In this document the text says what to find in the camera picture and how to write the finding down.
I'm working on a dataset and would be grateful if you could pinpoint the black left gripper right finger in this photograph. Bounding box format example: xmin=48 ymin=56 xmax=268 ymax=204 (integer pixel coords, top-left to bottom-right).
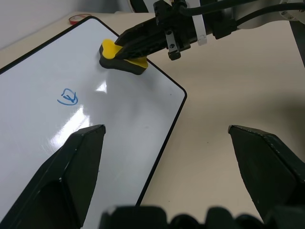
xmin=228 ymin=125 xmax=305 ymax=224

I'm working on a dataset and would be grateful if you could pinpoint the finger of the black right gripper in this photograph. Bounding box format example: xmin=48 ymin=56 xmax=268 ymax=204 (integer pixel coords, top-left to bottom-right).
xmin=115 ymin=20 xmax=168 ymax=48
xmin=120 ymin=42 xmax=168 ymax=61

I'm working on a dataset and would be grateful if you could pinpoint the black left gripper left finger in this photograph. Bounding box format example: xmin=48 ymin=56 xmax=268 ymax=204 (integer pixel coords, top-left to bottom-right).
xmin=0 ymin=124 xmax=107 ymax=229

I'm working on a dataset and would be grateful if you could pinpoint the yellow and black eraser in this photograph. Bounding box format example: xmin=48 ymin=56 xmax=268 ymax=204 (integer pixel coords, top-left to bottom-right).
xmin=99 ymin=39 xmax=149 ymax=75

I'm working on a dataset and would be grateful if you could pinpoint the black-framed whiteboard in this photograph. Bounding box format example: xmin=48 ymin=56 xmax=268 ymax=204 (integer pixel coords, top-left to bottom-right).
xmin=0 ymin=16 xmax=188 ymax=229

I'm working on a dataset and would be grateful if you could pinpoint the red tape roll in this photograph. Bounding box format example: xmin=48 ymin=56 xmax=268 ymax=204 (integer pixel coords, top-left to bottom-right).
xmin=68 ymin=14 xmax=92 ymax=25

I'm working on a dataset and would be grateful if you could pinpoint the black panel with white edge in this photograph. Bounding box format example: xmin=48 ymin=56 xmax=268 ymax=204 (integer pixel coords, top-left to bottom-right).
xmin=289 ymin=21 xmax=305 ymax=70

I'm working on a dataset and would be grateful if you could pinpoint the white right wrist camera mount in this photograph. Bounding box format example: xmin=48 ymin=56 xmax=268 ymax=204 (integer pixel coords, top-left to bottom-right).
xmin=185 ymin=0 xmax=208 ymax=46

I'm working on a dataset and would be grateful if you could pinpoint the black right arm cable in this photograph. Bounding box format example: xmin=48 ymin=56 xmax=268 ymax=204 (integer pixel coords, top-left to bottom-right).
xmin=177 ymin=0 xmax=305 ymax=24

